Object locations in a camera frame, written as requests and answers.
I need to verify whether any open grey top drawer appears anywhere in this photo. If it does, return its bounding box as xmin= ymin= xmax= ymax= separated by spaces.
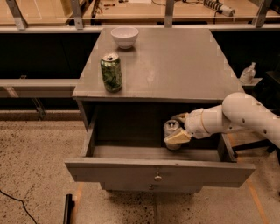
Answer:
xmin=65 ymin=104 xmax=255 ymax=193

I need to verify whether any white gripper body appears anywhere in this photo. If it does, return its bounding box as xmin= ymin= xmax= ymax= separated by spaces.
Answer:
xmin=185 ymin=105 xmax=232 ymax=139

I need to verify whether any black floor cable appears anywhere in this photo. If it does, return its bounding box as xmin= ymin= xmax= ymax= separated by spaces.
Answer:
xmin=0 ymin=189 xmax=39 ymax=224

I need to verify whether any grey cabinet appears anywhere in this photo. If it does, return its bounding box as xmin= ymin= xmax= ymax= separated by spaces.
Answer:
xmin=72 ymin=26 xmax=249 ymax=193

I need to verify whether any white power strip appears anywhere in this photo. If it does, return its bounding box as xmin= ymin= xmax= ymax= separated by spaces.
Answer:
xmin=203 ymin=0 xmax=235 ymax=17

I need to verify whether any silver 7up can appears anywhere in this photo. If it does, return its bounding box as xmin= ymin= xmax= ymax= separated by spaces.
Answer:
xmin=164 ymin=119 xmax=181 ymax=151

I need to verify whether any green soda can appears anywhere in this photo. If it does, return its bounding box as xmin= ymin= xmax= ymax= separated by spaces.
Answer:
xmin=101 ymin=52 xmax=123 ymax=93

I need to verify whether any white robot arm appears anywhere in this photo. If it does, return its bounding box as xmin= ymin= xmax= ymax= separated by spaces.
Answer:
xmin=164 ymin=92 xmax=280 ymax=148

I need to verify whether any clear sanitizer pump bottle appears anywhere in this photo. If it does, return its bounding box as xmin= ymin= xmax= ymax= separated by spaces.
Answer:
xmin=240 ymin=62 xmax=256 ymax=84

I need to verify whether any black office chair base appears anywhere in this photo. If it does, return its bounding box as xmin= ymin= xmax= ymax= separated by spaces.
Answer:
xmin=232 ymin=139 xmax=280 ymax=164

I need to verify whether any black bar on floor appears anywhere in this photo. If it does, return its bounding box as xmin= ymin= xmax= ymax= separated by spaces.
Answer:
xmin=63 ymin=194 xmax=74 ymax=224

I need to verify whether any round metal drawer knob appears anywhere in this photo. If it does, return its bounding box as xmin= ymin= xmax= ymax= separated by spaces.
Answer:
xmin=154 ymin=172 xmax=163 ymax=182

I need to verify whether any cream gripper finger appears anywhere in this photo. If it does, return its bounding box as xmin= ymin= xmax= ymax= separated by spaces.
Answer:
xmin=164 ymin=128 xmax=192 ymax=144
xmin=171 ymin=112 xmax=189 ymax=123

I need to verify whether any white bowl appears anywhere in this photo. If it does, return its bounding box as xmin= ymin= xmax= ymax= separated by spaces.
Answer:
xmin=111 ymin=26 xmax=139 ymax=49

